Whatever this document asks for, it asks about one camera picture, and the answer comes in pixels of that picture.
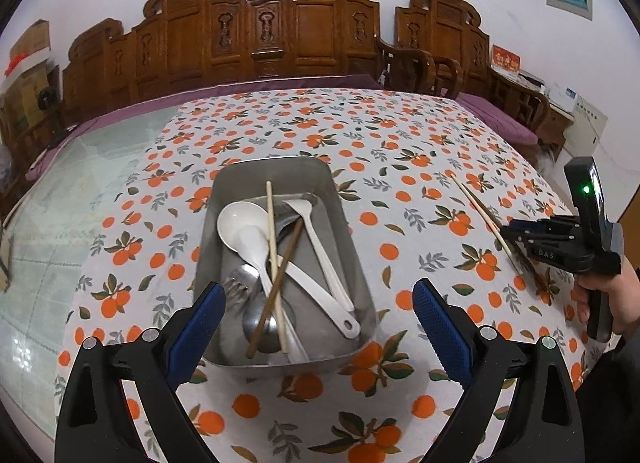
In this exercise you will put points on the small wooden armchair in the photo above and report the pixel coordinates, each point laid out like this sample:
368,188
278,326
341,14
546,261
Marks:
525,103

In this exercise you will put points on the person's right forearm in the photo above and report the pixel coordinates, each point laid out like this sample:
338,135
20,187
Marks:
615,378

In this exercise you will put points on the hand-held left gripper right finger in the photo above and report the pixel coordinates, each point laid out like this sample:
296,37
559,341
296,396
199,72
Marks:
440,328

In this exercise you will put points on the white appliance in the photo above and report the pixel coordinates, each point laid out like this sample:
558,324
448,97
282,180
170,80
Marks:
585,118

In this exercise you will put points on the large white plastic spoon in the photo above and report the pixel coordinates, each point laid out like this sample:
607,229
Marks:
240,223

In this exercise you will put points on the brown wooden chopstick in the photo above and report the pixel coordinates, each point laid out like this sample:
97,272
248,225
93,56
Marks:
279,275
489,217

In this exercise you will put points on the black desk fan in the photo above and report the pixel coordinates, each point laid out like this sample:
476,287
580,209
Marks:
47,100

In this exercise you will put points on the carved wooden armchair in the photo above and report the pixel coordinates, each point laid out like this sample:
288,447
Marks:
450,28

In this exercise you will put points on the light wooden chopstick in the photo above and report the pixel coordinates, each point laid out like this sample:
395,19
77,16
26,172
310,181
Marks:
275,243
480,213

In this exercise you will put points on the purple chair cushion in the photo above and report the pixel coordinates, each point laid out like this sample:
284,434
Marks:
490,110

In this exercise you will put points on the carved wooden bench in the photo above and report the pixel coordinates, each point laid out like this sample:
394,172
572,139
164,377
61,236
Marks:
310,33

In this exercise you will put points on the metal spoon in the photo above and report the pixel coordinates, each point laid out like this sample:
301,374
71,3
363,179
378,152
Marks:
270,336

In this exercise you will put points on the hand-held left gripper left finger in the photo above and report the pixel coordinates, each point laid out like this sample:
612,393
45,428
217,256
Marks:
200,323

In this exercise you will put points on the red desk calendar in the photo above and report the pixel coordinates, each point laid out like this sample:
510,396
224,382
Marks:
506,58

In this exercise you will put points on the white plastic fork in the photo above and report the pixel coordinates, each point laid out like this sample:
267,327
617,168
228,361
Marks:
320,253

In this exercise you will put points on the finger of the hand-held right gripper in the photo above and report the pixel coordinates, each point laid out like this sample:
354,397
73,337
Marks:
540,225
525,243

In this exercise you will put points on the metal utensil tray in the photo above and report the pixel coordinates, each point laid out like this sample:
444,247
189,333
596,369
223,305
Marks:
320,183

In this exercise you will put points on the person's right hand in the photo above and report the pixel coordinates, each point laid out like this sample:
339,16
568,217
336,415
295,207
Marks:
625,303

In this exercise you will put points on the orange print tablecloth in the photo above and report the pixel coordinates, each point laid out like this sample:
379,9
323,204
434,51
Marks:
400,168

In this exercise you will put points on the purple bench cushion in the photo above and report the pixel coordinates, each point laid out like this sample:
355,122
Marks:
350,80

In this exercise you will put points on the metal fork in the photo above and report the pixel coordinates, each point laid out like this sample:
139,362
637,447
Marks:
240,285

